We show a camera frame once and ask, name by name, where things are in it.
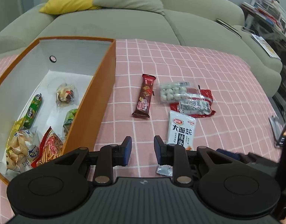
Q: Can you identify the orange cardboard box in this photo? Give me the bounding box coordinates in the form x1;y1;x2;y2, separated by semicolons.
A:
0;37;117;185

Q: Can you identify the clear brown snack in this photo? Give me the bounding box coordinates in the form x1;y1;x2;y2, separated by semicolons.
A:
55;83;77;108

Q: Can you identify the red orange snack packet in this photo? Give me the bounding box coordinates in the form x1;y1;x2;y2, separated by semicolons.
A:
31;126;64;168

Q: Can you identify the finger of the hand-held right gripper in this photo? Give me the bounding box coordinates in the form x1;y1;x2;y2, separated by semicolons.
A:
216;148;249;162

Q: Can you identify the clear packet of white balls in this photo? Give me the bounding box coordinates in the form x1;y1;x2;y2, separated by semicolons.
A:
159;81;191;103

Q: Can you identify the white packet with black print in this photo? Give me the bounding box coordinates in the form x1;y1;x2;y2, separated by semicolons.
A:
166;111;197;151

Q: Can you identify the brown chocolate bar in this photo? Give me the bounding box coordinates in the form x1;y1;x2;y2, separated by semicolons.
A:
131;74;156;120

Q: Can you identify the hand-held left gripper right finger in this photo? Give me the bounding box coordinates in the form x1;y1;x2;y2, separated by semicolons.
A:
153;135;227;185

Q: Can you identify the pink checkered tablecloth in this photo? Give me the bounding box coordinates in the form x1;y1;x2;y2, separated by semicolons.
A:
0;38;285;220

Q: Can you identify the white magazine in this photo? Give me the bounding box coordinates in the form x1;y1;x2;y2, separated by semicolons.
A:
251;34;282;59

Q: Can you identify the small silver sachet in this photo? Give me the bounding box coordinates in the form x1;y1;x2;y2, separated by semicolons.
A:
156;165;173;177

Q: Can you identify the silver grey snack packet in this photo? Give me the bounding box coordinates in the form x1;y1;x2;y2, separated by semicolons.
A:
178;98;211;115

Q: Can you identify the dark book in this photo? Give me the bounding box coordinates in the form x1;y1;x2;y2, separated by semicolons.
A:
216;18;242;38

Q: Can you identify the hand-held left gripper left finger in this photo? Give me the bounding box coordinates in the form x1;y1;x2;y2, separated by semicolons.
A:
53;136;133;185

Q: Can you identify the beige sofa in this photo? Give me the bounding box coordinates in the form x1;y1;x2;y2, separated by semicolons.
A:
0;0;282;98

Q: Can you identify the green sausage stick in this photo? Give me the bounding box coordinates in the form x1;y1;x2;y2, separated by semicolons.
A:
23;94;44;129

